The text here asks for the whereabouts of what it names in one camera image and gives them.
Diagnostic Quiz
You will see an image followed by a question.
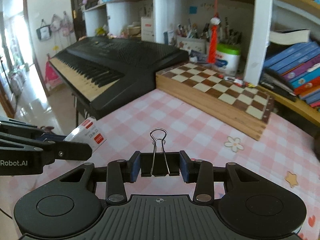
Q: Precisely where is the black Yamaha keyboard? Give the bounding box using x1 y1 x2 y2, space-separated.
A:
50 37 189 120

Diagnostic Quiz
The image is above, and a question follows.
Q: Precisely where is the black binder clip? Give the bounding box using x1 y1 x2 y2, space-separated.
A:
140 128 180 177

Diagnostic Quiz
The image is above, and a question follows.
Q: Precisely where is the white bookshelf unit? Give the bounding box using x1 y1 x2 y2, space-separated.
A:
84 0 319 84

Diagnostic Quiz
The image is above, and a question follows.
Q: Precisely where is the white green lidded jar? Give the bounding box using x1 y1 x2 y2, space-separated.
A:
215 43 241 76

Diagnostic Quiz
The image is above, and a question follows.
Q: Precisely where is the small white red box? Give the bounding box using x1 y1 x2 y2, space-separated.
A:
64 117 106 152

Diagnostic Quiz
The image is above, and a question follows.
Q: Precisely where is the wooden chess board box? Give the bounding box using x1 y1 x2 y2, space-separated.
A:
156 63 274 141

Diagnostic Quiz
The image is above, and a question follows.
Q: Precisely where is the red tassel ornament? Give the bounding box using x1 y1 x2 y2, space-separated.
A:
208 0 221 64

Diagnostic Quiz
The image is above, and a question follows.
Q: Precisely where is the pink checkered tablecloth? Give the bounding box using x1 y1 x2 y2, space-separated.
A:
1 90 319 239

